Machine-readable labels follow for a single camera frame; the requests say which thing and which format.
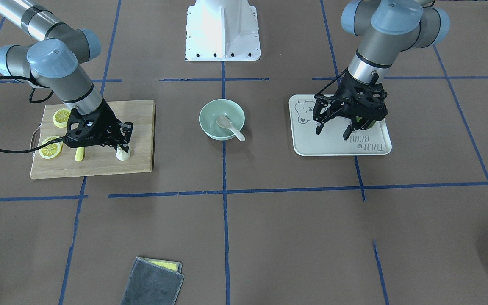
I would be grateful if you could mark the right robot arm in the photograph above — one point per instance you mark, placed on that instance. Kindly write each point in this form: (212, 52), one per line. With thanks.
(54, 62)

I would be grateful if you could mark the hidden lemon slice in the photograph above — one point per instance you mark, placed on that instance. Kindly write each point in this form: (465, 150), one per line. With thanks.
(50, 138)

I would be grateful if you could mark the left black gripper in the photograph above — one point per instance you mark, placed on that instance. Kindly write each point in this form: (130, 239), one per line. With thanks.
(325, 111)

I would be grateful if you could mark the wooden cutting board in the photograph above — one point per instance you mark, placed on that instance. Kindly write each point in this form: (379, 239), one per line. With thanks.
(100, 160)

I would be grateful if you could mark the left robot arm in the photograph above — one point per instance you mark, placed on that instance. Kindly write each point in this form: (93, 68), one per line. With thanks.
(387, 28)

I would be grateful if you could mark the yellow plastic knife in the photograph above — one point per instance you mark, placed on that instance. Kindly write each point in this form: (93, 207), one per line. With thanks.
(79, 154)

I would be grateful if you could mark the green avocado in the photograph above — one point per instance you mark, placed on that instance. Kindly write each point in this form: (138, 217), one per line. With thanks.
(363, 123)

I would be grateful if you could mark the light green bowl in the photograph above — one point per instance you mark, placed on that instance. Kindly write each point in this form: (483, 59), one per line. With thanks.
(221, 107)

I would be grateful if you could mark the lower lemon slice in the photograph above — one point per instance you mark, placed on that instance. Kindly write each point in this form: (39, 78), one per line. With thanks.
(50, 151)

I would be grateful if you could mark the grey folded cloth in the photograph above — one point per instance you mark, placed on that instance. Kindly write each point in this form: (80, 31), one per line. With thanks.
(153, 282)

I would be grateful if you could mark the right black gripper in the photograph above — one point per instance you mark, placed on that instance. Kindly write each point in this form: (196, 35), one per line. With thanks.
(107, 120)

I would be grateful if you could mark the upper lemon slice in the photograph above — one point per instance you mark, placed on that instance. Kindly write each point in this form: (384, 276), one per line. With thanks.
(61, 117)

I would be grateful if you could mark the white ceramic soup spoon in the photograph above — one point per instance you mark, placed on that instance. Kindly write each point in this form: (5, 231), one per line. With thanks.
(225, 123)

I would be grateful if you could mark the cutting board metal handle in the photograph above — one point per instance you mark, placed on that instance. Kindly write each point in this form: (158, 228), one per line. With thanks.
(35, 137)

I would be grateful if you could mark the white bear serving tray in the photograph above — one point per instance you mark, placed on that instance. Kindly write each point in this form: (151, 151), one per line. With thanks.
(330, 142)

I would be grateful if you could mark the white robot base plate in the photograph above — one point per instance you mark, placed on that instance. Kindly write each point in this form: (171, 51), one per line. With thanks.
(222, 30)

